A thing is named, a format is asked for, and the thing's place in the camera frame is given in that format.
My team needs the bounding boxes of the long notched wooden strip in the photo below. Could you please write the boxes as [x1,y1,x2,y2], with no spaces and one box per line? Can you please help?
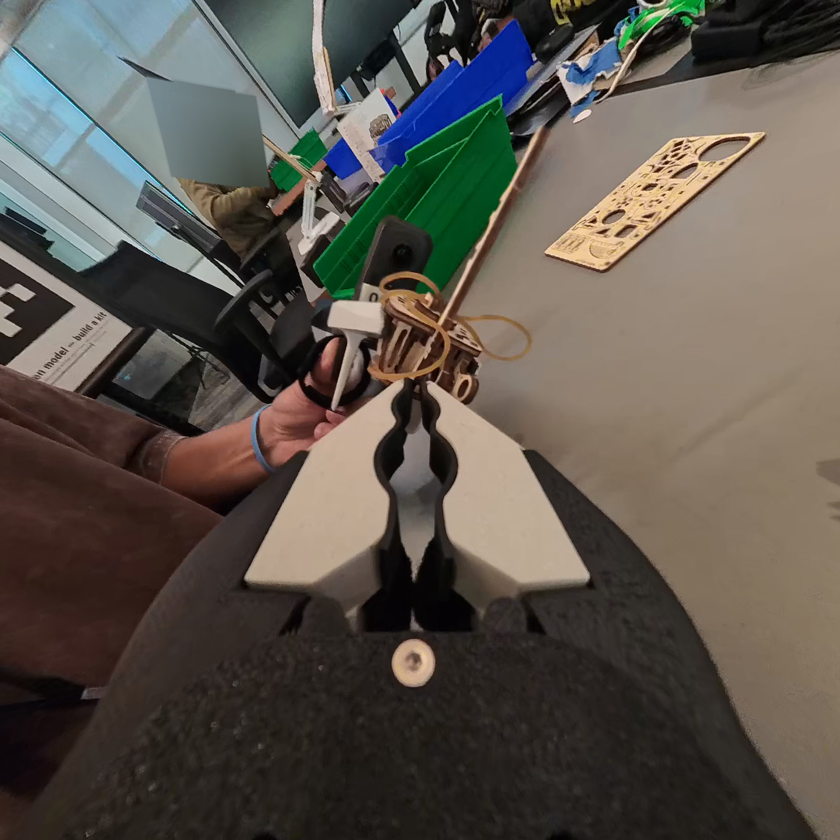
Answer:
[433,125,552,329]

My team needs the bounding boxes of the blue wristband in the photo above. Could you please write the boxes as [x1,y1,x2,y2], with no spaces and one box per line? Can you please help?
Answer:
[251,403,277,475]

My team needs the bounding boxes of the grey desk monitor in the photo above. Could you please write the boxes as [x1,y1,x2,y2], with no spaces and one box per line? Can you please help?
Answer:
[134,180,224,253]

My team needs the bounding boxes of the black computer mouse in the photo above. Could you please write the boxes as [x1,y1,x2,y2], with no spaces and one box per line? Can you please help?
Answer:
[535,26,575,63]

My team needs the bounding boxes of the large green plastic bin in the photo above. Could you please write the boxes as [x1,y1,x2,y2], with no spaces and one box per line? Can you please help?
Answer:
[314,94,519,299]

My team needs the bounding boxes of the wooden model assembly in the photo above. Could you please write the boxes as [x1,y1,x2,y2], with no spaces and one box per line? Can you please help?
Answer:
[375,292,484,406]

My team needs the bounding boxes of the paper sheet on wooden board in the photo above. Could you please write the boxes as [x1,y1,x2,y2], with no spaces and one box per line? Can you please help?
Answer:
[311,0,337,114]

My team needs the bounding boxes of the person's left forearm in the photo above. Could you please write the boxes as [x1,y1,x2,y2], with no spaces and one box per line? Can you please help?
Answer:
[157,420,273,503]

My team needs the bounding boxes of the blue plastic bin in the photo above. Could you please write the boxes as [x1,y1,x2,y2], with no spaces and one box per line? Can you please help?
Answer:
[325,18,534,181]

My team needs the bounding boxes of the thin wooden stick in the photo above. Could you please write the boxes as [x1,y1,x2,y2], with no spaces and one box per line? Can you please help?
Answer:
[262,134,322,181]

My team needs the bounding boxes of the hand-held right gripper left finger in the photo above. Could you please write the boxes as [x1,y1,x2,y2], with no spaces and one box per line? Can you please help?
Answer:
[244,382,416,632]

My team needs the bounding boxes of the blue tape scraps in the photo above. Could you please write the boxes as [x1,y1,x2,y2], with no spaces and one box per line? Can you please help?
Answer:
[558,39,621,106]

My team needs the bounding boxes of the black bag yellow print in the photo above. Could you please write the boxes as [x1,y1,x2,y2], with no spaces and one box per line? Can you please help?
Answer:
[512,0,641,40]

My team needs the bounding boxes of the laser-cut wooden parts sheet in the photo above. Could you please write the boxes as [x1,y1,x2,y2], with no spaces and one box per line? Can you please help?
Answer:
[545,131,767,273]

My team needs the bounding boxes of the black office chair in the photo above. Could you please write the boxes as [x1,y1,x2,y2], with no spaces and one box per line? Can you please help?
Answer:
[85,239,309,404]

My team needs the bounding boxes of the tan rubber band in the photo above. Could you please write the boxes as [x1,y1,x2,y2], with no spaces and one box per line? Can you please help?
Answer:
[366,270,455,383]
[456,314,532,363]

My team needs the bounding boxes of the small green plastic bin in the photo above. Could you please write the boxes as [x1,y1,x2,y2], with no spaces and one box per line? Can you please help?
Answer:
[270,130,329,191]

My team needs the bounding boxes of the instruction booklet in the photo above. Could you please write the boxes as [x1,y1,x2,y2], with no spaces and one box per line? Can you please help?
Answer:
[338,88,401,181]

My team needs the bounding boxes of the black white tag poster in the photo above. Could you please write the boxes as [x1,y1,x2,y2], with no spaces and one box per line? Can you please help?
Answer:
[0,239,135,395]

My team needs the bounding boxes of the black equipment pile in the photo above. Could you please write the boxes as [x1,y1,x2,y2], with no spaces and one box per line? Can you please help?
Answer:
[689,0,840,67]

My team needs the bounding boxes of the bright green strap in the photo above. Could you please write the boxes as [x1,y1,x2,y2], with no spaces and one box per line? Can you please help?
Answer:
[617,0,706,53]

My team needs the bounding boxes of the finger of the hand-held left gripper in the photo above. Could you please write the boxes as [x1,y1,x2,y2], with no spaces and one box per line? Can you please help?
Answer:
[326,298,388,342]

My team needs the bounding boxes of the large dark wall screen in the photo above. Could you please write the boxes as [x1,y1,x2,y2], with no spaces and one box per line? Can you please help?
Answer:
[197,0,421,132]

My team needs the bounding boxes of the person's left hand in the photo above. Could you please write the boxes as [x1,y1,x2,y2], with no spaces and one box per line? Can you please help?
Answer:
[262,363,366,469]

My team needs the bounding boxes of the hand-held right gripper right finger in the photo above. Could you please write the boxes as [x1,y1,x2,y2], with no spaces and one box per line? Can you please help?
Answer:
[415,382,590,632]

